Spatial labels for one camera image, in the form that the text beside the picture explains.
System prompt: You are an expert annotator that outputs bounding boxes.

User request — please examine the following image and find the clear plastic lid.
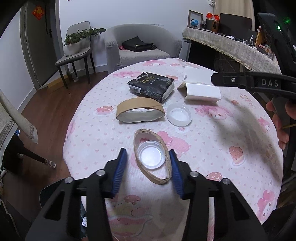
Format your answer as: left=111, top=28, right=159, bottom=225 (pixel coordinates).
left=137, top=141, right=166, bottom=170
left=166, top=103, right=192, bottom=127

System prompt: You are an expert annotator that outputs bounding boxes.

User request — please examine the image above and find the brown cardboard ring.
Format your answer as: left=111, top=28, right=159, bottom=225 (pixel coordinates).
left=116, top=97, right=166, bottom=124
left=133, top=128, right=173, bottom=185

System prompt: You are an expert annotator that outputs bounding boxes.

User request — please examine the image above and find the black tissue pack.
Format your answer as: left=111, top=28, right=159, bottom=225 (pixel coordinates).
left=127, top=72, right=175, bottom=103

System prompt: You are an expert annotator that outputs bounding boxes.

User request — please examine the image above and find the person's right hand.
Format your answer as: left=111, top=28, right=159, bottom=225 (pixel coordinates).
left=272, top=101, right=296, bottom=150

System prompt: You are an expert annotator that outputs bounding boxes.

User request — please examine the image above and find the beige fringed desk cloth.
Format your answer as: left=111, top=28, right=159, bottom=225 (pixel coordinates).
left=182, top=27, right=281, bottom=74

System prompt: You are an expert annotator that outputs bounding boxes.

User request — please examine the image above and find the black computer monitor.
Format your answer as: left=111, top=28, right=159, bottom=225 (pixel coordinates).
left=218, top=13, right=252, bottom=36

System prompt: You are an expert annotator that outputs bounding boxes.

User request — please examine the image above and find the white paper box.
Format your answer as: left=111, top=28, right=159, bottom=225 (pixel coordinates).
left=177, top=82, right=221, bottom=102

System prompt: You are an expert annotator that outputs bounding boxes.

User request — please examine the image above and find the pink patterned tablecloth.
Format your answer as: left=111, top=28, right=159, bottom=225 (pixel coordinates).
left=63, top=58, right=283, bottom=240

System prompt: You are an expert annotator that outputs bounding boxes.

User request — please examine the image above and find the beige patterned tablecloth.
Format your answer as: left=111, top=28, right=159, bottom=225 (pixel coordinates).
left=1, top=91, right=38, bottom=146

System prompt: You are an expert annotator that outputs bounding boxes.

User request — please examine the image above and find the small blue globe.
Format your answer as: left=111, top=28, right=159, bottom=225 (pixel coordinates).
left=190, top=19, right=199, bottom=29

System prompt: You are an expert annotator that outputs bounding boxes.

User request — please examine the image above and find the framed picture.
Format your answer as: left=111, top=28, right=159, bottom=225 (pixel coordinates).
left=187, top=10, right=203, bottom=29

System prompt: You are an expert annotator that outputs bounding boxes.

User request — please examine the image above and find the grey armchair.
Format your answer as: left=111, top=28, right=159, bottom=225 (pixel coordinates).
left=103, top=24, right=182, bottom=74

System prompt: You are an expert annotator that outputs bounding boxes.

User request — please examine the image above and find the black handbag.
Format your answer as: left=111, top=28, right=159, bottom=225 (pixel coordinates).
left=122, top=37, right=157, bottom=52

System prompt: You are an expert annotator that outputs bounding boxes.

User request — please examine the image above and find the potted green plant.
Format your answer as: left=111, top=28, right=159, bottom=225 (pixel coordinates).
left=63, top=28, right=106, bottom=57

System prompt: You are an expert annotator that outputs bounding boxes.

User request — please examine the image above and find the grey door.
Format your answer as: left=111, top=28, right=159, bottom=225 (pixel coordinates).
left=20, top=1, right=61, bottom=90

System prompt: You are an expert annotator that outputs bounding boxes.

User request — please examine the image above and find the grey dining chair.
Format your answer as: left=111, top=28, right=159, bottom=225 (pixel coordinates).
left=55, top=21, right=96, bottom=91

